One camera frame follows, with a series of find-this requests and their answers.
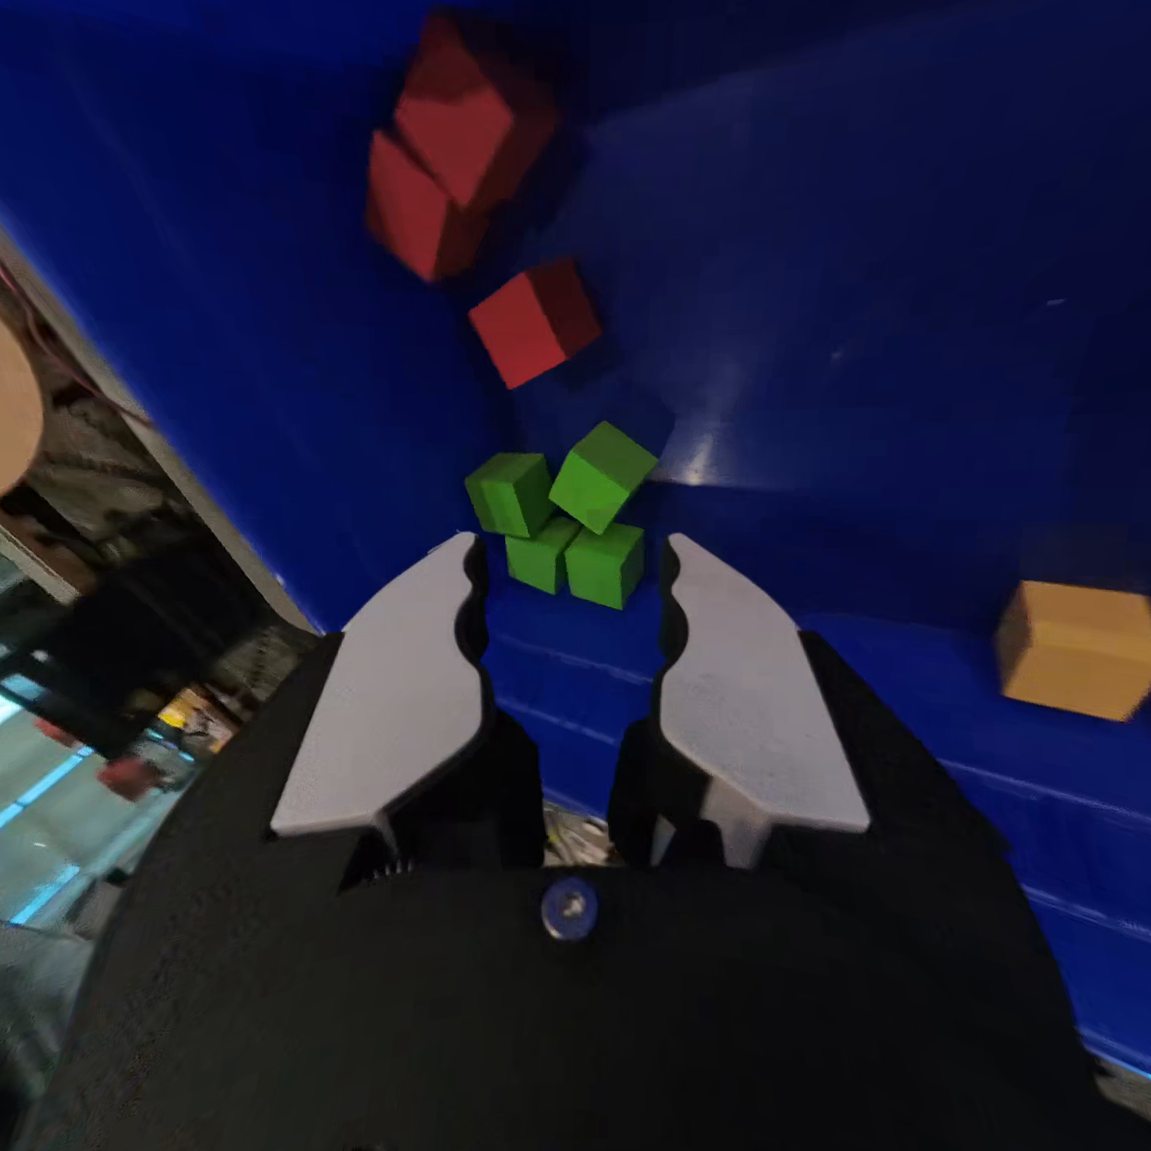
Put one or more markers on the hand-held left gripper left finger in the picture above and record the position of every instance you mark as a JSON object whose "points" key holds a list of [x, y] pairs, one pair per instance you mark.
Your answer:
{"points": [[394, 709]]}

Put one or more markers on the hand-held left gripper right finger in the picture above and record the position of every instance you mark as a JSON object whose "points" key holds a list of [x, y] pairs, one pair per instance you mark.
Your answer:
{"points": [[754, 721]]}

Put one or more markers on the green cube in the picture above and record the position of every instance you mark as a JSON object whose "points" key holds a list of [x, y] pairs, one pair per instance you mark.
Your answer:
{"points": [[508, 495], [602, 475], [535, 560], [602, 565]]}

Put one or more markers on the yellow cube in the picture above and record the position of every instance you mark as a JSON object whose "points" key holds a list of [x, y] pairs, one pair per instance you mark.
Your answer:
{"points": [[1078, 651]]}

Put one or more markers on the red cube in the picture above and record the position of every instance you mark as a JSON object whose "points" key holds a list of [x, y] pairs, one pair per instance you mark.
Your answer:
{"points": [[525, 327], [466, 128], [413, 217]]}

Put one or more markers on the blue plastic bin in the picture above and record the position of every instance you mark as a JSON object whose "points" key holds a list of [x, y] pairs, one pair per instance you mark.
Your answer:
{"points": [[808, 272]]}

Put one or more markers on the grey desk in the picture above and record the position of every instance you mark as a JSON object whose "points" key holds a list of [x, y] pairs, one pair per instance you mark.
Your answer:
{"points": [[180, 474]]}

